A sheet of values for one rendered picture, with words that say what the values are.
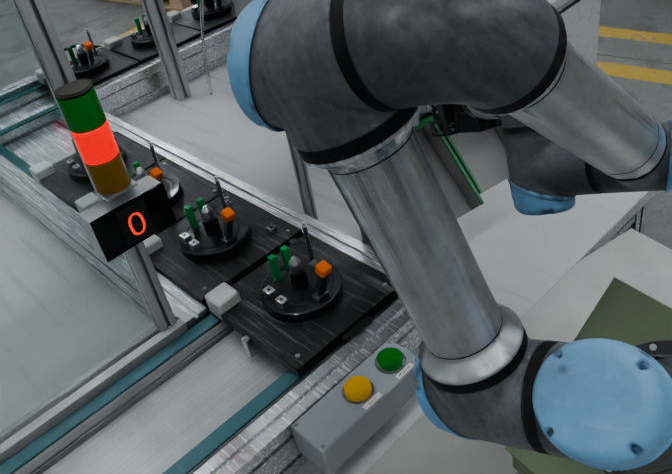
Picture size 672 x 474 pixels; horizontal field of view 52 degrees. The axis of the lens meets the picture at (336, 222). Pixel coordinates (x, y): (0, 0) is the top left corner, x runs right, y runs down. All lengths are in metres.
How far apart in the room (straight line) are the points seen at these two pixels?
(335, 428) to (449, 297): 0.39
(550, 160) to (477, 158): 0.51
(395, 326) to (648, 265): 0.51
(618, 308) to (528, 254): 0.47
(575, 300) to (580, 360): 0.60
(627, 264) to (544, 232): 0.17
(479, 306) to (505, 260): 0.68
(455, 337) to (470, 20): 0.33
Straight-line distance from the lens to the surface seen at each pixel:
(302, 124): 0.57
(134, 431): 1.16
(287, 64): 0.54
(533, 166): 0.86
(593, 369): 0.70
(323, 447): 0.99
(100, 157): 1.00
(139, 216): 1.05
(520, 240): 1.42
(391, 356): 1.06
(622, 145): 0.71
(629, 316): 0.94
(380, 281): 1.19
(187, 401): 1.17
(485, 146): 1.37
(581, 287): 1.33
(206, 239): 1.34
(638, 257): 1.40
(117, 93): 2.23
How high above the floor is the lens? 1.76
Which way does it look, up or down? 36 degrees down
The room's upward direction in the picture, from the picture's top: 11 degrees counter-clockwise
